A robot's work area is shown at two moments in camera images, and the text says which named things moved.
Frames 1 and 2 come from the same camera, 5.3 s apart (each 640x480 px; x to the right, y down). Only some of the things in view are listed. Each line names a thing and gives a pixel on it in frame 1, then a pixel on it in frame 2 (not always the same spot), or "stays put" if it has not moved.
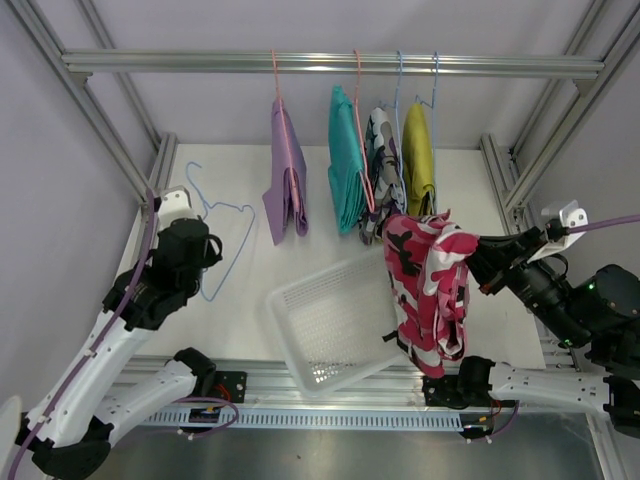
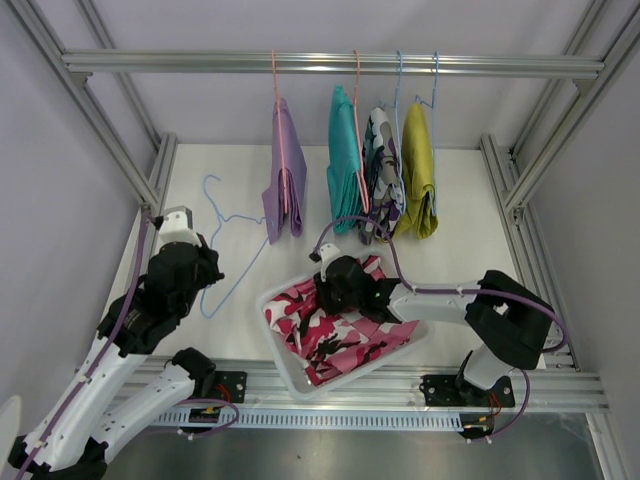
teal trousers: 345,168 stays put
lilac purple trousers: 279,204 stays put
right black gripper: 488,261 to 323,296
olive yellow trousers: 418,150 stays put
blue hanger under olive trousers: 432,106 stays put
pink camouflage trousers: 428,269 to 325,344
